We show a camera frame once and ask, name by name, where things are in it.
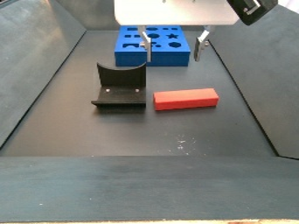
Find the black curved fixture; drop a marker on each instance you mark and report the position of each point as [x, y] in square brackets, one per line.
[122, 87]

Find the red rectangular block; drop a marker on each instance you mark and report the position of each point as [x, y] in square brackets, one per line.
[184, 99]

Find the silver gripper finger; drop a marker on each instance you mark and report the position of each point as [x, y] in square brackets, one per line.
[146, 43]
[202, 42]

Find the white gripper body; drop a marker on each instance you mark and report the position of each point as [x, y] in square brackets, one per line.
[174, 12]

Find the blue shape sorting board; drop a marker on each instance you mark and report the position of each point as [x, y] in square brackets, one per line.
[170, 50]

